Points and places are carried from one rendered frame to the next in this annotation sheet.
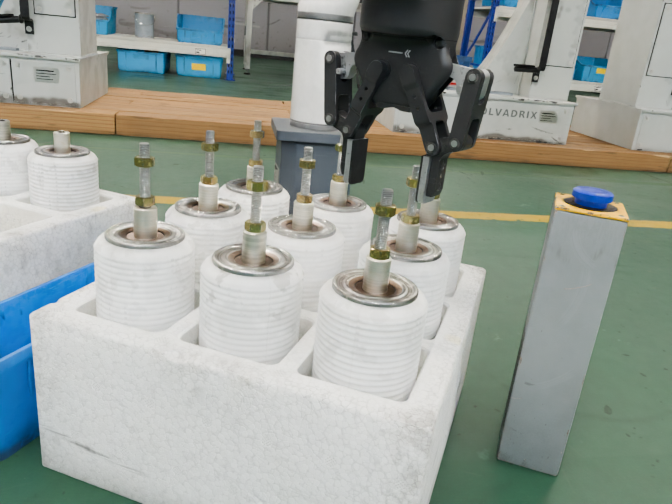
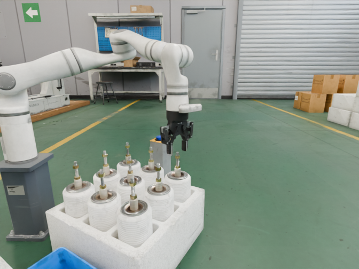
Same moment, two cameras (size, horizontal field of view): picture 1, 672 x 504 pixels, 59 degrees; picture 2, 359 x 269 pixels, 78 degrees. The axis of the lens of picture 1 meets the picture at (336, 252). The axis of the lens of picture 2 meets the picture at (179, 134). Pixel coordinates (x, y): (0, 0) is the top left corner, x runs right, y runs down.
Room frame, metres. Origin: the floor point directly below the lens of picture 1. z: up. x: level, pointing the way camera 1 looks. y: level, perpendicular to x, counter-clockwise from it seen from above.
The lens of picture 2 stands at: (0.31, 0.68, 0.61)
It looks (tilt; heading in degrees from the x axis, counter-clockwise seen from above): 15 degrees down; 283
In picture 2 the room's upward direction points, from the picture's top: straight up
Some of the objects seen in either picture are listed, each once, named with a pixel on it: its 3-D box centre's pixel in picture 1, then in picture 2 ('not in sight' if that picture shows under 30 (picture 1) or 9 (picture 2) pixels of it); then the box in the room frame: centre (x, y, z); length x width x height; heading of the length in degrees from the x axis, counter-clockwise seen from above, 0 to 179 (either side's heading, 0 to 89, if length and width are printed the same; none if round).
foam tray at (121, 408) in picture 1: (291, 355); (133, 221); (0.63, 0.04, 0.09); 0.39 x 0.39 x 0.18; 73
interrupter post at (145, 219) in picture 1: (145, 222); (133, 204); (0.55, 0.19, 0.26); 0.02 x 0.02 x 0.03
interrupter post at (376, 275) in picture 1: (376, 274); (177, 172); (0.48, -0.04, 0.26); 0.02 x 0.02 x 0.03
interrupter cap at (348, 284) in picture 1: (375, 288); (177, 175); (0.48, -0.04, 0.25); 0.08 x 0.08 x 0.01
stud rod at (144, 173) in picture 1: (144, 182); (133, 190); (0.55, 0.19, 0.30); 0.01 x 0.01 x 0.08
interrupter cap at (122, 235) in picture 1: (145, 235); (134, 207); (0.55, 0.19, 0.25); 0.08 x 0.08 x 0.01
